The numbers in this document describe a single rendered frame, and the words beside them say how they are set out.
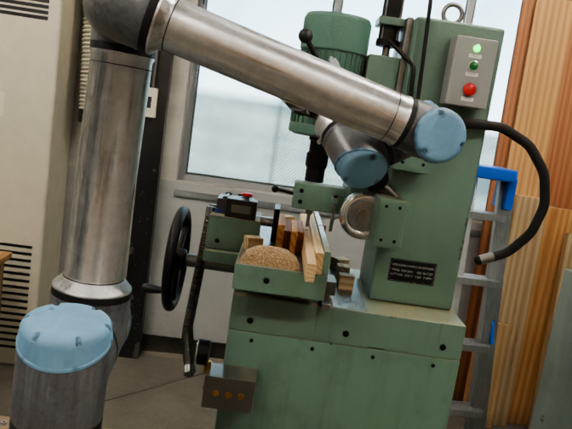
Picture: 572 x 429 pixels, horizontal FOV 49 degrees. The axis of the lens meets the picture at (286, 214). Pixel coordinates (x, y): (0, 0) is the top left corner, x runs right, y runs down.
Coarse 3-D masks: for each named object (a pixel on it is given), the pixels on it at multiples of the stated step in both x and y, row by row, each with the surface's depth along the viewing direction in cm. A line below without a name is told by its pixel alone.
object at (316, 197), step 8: (296, 184) 164; (304, 184) 164; (312, 184) 165; (320, 184) 168; (328, 184) 170; (296, 192) 164; (304, 192) 164; (312, 192) 164; (320, 192) 164; (328, 192) 164; (336, 192) 164; (344, 192) 164; (296, 200) 165; (304, 200) 165; (312, 200) 165; (320, 200) 165; (328, 200) 165; (296, 208) 165; (304, 208) 165; (312, 208) 165; (320, 208) 165; (328, 208) 165; (336, 208) 165
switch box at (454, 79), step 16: (464, 48) 145; (496, 48) 145; (448, 64) 150; (464, 64) 146; (480, 64) 146; (448, 80) 147; (464, 80) 146; (480, 80) 146; (448, 96) 147; (464, 96) 147; (480, 96) 147
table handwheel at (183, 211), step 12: (180, 216) 163; (180, 228) 161; (168, 240) 158; (180, 240) 175; (168, 252) 157; (180, 252) 169; (168, 264) 156; (180, 264) 168; (192, 264) 169; (204, 264) 169; (216, 264) 169; (168, 276) 157; (180, 276) 181; (168, 288) 158; (180, 288) 179; (168, 300) 161
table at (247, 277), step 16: (208, 256) 160; (224, 256) 160; (240, 256) 145; (240, 272) 139; (256, 272) 139; (272, 272) 139; (288, 272) 139; (240, 288) 140; (256, 288) 140; (272, 288) 140; (288, 288) 140; (304, 288) 140; (320, 288) 140
